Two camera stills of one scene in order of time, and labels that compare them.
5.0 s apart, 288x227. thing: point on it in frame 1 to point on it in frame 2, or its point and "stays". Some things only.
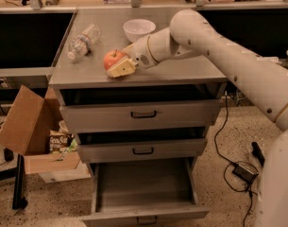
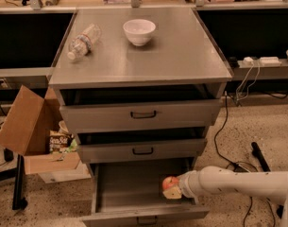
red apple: x=111 y=57 to x=169 y=182
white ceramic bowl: x=138 y=28 stays
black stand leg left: x=19 y=200 stays
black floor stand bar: x=256 y=151 stays
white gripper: x=140 y=53 to x=185 y=183
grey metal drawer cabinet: x=142 y=130 stays
